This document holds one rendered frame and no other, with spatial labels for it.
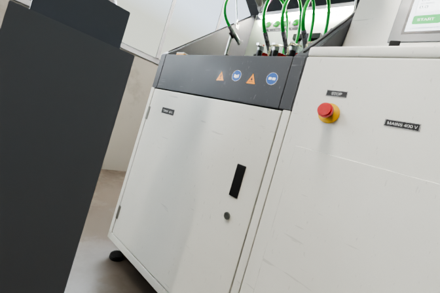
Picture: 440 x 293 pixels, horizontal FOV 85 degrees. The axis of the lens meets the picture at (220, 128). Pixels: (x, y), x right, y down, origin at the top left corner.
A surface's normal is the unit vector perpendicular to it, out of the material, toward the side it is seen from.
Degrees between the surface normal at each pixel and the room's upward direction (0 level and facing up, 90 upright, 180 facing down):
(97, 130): 90
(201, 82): 90
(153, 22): 90
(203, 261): 90
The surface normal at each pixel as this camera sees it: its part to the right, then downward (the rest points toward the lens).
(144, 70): 0.65, 0.18
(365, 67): -0.62, -0.19
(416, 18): -0.53, -0.41
